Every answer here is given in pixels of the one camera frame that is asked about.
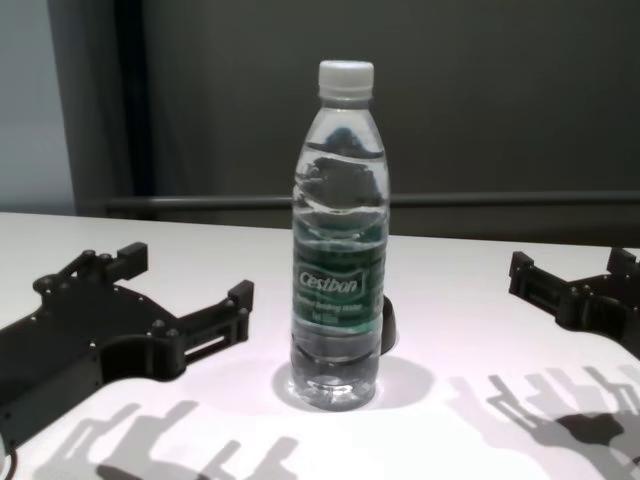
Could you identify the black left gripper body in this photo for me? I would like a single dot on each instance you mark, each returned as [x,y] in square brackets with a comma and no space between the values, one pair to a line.
[85,330]

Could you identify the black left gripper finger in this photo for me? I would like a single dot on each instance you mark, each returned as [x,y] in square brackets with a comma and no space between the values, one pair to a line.
[127,257]
[235,315]

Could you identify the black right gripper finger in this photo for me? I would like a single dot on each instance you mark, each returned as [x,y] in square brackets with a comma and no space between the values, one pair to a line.
[537,285]
[625,262]

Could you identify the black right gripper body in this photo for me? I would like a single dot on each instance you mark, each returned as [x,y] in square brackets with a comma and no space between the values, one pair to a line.
[605,310]

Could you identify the clear water bottle green label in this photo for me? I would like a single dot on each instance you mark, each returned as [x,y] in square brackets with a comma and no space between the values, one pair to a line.
[336,280]

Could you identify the green YES button black base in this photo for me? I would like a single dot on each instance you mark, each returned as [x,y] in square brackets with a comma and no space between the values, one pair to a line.
[391,325]

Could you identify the thin grey horizontal rail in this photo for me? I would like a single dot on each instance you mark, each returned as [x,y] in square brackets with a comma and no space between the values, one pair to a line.
[200,202]

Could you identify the dark vertical post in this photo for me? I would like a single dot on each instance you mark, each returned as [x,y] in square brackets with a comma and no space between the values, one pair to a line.
[135,100]

